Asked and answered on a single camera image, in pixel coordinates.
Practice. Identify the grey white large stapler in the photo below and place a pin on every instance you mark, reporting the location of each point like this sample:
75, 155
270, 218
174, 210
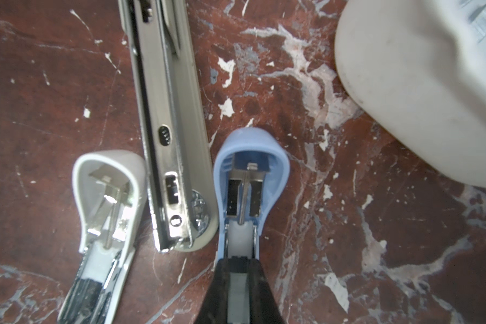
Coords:
181, 190

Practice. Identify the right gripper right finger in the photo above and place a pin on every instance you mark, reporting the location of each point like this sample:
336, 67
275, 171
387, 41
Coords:
263, 307

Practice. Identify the small white stapler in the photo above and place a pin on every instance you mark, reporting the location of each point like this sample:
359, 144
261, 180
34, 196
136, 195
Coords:
110, 193

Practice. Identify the white plastic tray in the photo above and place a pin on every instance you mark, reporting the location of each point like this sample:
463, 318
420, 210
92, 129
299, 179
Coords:
415, 68

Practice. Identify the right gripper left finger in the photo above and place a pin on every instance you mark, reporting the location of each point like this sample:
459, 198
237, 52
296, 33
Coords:
214, 308

